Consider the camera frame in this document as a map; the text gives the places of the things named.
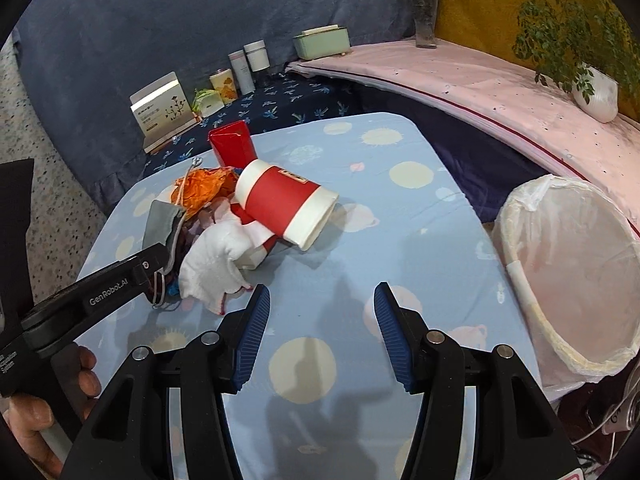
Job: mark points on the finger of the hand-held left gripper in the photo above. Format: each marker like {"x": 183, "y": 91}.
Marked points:
{"x": 100, "y": 297}

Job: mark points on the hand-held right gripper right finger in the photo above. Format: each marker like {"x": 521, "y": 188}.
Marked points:
{"x": 392, "y": 340}

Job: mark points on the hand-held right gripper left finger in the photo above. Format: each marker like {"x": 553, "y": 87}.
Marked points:
{"x": 252, "y": 332}

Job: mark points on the grey face mask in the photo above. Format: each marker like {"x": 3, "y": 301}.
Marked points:
{"x": 160, "y": 220}

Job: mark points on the red and white paper cup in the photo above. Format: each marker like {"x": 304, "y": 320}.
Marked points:
{"x": 282, "y": 200}

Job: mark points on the red paper box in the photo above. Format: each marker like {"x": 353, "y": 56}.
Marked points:
{"x": 232, "y": 147}

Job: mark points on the white plastic bag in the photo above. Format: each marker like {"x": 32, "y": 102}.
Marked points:
{"x": 575, "y": 270}

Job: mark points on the person's left hand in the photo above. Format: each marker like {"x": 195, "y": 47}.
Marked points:
{"x": 27, "y": 425}

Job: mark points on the white crumpled cloth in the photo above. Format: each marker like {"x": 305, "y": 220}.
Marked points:
{"x": 210, "y": 260}

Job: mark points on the blue dotted tablecloth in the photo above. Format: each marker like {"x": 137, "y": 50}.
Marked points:
{"x": 390, "y": 210}

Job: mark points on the orange plastic bag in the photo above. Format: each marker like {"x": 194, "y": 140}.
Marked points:
{"x": 202, "y": 187}

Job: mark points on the white booklet box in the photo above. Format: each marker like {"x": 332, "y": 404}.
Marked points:
{"x": 160, "y": 110}

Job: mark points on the dark purple cloth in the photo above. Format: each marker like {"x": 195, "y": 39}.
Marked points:
{"x": 465, "y": 155}

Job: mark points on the green snack packet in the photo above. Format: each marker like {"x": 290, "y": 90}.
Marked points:
{"x": 207, "y": 102}

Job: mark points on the navy leaf print cloth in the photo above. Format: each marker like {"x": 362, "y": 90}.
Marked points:
{"x": 285, "y": 105}

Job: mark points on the yellow printed can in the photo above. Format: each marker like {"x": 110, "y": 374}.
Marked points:
{"x": 223, "y": 87}

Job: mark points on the tall white bottle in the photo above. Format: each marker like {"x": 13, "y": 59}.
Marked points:
{"x": 241, "y": 72}

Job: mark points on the pink cloth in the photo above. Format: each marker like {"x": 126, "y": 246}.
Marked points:
{"x": 450, "y": 80}

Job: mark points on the white jar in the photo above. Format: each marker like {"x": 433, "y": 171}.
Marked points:
{"x": 257, "y": 56}

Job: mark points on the blue grey blanket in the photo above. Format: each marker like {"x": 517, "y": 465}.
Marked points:
{"x": 150, "y": 25}

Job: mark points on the pale green tissue box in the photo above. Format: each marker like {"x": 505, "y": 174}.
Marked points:
{"x": 320, "y": 42}

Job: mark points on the glass vase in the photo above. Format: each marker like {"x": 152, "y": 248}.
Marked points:
{"x": 426, "y": 22}

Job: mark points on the white plant pot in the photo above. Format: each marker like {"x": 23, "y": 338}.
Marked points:
{"x": 597, "y": 95}

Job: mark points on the mustard yellow cloth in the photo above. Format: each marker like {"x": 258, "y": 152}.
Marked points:
{"x": 480, "y": 15}

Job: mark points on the green leafy plant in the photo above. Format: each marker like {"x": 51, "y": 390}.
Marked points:
{"x": 560, "y": 25}

